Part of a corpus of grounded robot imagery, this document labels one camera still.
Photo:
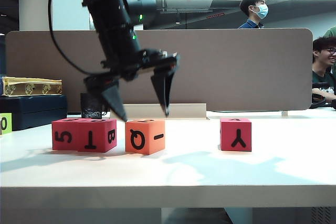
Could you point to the orange block letter Q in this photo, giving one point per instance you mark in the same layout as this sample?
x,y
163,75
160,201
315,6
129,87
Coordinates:
x,y
153,146

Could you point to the red block letter Y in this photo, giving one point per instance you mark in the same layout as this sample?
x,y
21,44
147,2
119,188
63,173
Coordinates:
x,y
228,137

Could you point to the green foam block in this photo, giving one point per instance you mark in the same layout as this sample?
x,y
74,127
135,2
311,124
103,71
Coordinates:
x,y
8,129

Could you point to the red block letters B T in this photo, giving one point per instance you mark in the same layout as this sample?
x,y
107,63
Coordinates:
x,y
92,129

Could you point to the grey vented panel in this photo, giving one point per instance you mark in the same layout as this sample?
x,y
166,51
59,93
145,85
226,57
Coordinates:
x,y
321,216

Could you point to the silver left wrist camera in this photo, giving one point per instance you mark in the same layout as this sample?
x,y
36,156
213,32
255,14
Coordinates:
x,y
162,54

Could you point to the black headphones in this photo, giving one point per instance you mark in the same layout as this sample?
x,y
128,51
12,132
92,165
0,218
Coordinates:
x,y
319,103

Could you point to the yellow decorated box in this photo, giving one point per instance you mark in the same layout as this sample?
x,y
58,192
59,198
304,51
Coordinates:
x,y
31,87

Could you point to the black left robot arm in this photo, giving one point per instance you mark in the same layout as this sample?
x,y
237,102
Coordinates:
x,y
113,24

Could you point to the black mug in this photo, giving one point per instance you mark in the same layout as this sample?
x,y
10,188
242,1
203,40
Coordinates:
x,y
89,108

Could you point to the dark blue box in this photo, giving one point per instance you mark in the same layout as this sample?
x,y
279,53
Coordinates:
x,y
34,108

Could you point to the grey divider foot clamp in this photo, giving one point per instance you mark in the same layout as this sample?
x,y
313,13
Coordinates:
x,y
284,114

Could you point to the person in dark green shirt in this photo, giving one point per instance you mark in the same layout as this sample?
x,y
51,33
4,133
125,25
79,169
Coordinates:
x,y
323,77

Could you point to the brown desk divider panel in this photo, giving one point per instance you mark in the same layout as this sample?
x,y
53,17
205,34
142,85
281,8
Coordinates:
x,y
236,69

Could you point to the person in light green shirt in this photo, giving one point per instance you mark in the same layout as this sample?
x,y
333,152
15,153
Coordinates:
x,y
332,32

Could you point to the red block digit 5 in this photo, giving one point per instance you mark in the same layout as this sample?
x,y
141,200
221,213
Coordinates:
x,y
72,145

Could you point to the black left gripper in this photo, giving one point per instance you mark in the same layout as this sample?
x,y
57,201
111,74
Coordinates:
x,y
147,61

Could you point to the dark-haired person with mask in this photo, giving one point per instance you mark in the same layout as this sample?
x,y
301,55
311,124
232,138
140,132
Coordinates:
x,y
252,6

